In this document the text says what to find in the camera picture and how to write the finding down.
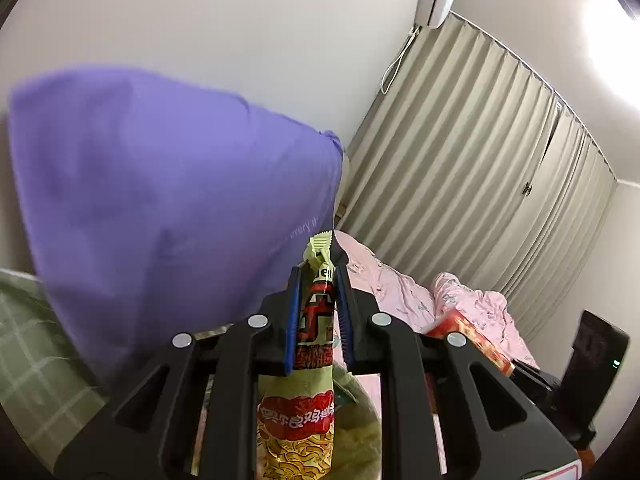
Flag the black standing device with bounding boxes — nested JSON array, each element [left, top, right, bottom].
[[554, 310, 629, 450]]

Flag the yellow trash bag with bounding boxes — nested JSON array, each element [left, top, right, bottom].
[[326, 363, 382, 480]]

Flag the yellow red noodle packet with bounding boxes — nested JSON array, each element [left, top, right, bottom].
[[257, 231, 335, 479]]

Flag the purple pillow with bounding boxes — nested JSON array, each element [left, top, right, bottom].
[[6, 67, 343, 388]]

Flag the red paper cup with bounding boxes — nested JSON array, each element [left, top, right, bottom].
[[426, 309, 514, 376]]

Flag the pink floral bedding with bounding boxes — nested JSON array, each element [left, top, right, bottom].
[[335, 231, 537, 366]]

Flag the green checkered tablecloth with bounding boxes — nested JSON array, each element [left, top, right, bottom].
[[0, 269, 105, 469]]

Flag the beige curtain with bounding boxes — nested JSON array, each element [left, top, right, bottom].
[[338, 14, 616, 340]]

